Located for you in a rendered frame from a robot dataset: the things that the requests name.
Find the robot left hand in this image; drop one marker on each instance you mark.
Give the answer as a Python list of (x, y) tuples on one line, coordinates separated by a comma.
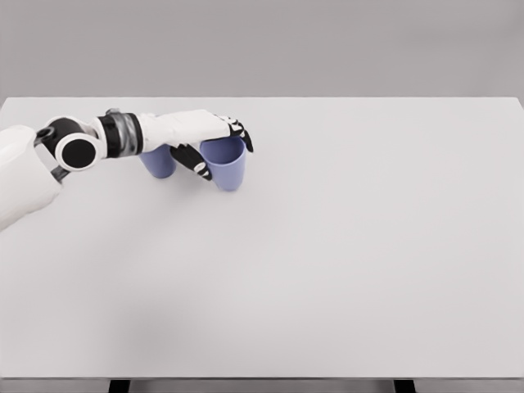
[(200, 125)]

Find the blue plastic cup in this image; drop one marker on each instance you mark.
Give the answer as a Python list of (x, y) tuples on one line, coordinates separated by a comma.
[(157, 163), (229, 168)]

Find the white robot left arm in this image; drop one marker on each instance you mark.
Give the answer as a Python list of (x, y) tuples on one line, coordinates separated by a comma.
[(24, 172)]

